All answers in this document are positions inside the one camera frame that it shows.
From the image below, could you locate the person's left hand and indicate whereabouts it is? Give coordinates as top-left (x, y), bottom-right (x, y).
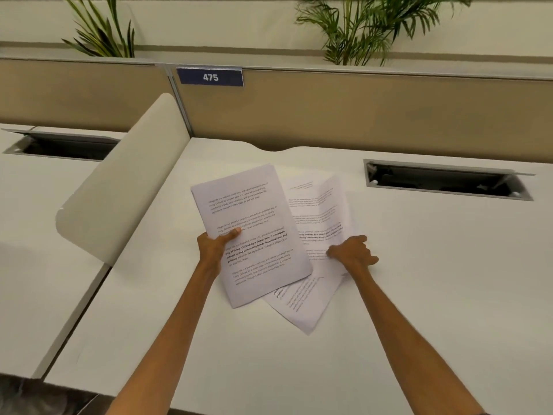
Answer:
top-left (197, 227), bottom-right (242, 273)

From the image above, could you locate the person's right hand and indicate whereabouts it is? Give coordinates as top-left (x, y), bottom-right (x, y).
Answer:
top-left (326, 235), bottom-right (379, 280)

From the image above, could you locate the white printed paper sheet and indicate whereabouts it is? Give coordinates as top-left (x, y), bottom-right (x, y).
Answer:
top-left (191, 163), bottom-right (313, 309)
top-left (262, 272), bottom-right (350, 335)

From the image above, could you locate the person's left forearm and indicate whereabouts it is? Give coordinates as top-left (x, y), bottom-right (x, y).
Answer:
top-left (105, 260), bottom-right (222, 415)

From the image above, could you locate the person's right forearm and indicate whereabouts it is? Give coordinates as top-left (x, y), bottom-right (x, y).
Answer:
top-left (346, 269), bottom-right (492, 415)

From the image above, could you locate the beige curved desk divider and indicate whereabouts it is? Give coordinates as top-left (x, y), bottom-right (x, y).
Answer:
top-left (55, 93), bottom-right (192, 267)

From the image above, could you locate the beige partition panel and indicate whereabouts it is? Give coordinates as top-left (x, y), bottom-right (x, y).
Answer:
top-left (176, 67), bottom-right (553, 157)
top-left (0, 57), bottom-right (174, 133)

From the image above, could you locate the blue number sign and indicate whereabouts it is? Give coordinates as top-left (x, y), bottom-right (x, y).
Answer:
top-left (176, 67), bottom-right (244, 88)

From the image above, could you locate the green palm plant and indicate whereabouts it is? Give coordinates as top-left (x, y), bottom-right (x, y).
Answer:
top-left (60, 0), bottom-right (136, 58)
top-left (296, 0), bottom-right (474, 66)

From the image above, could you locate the grey desk cable tray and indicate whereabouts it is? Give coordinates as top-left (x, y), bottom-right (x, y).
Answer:
top-left (1, 129), bottom-right (122, 162)
top-left (363, 159), bottom-right (535, 202)

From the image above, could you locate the grey metal partition post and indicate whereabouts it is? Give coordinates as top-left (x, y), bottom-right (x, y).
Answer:
top-left (156, 63), bottom-right (192, 139)

